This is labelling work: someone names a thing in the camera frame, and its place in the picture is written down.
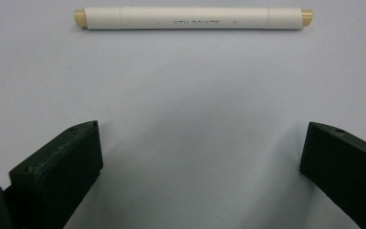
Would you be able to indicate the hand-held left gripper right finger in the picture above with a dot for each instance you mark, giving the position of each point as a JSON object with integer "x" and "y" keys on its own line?
{"x": 346, "y": 171}

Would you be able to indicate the white marker pen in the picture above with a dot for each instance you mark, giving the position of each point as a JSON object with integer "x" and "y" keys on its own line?
{"x": 190, "y": 17}

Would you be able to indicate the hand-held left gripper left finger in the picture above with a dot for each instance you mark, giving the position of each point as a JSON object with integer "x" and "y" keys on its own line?
{"x": 57, "y": 171}

